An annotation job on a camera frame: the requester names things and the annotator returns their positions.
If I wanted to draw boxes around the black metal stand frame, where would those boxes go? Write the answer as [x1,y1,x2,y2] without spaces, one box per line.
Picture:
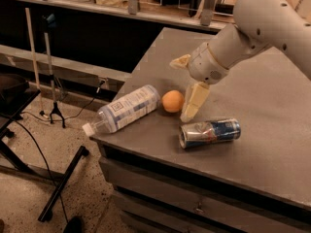
[0,73,90,223]

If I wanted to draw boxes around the orange fruit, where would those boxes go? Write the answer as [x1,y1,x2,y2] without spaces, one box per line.
[161,90,185,113]

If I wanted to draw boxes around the black tripod stand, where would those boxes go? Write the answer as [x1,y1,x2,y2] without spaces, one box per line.
[42,14,65,127]

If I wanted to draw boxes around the blue label plastic bottle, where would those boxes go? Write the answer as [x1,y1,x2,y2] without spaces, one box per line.
[83,84,160,137]

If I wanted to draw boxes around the grey drawer cabinet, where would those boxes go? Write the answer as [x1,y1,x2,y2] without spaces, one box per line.
[97,136,311,233]

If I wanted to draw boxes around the background shelf with clutter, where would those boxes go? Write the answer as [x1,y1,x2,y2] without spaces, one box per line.
[0,0,311,32]

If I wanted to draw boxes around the crushed blue silver can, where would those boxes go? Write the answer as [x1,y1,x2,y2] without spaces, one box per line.
[179,118,241,149]

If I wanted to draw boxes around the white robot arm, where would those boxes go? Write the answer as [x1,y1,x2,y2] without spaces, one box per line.
[170,0,311,122]

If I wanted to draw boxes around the black shoe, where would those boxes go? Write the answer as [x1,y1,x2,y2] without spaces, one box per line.
[63,216,84,233]

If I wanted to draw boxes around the black floor cable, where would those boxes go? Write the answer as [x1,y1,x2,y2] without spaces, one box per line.
[0,112,71,225]

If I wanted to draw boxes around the white pole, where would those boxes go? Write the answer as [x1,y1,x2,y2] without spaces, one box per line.
[25,8,45,117]

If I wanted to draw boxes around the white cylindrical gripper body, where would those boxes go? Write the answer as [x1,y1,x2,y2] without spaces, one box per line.
[188,43,228,84]

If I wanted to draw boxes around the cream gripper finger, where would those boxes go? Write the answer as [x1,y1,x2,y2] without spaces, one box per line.
[180,82,210,122]
[170,54,190,69]

